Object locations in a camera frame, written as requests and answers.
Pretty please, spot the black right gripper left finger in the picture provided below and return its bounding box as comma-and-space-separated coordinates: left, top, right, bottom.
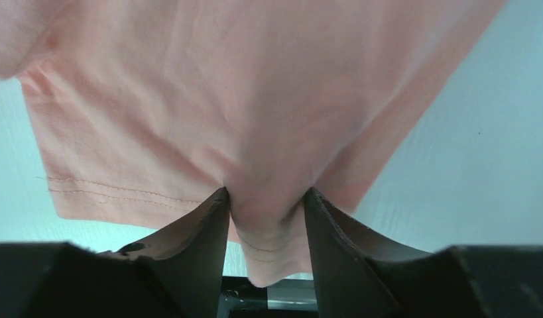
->
0, 188, 230, 317

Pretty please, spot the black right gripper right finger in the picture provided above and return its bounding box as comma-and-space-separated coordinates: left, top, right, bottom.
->
304, 188, 543, 317

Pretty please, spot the pink t shirt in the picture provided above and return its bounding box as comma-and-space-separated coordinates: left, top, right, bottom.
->
0, 1, 504, 287

